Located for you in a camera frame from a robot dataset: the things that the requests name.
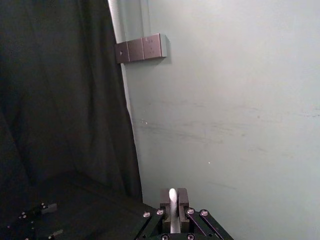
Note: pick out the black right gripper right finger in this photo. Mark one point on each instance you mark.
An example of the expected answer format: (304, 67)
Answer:
(183, 200)

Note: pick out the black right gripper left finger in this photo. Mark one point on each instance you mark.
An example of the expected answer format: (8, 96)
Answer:
(165, 198)

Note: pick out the small white plastic piece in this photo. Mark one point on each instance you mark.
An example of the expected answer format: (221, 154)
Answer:
(173, 212)

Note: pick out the black cloth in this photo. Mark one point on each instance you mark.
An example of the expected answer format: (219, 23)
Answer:
(62, 100)

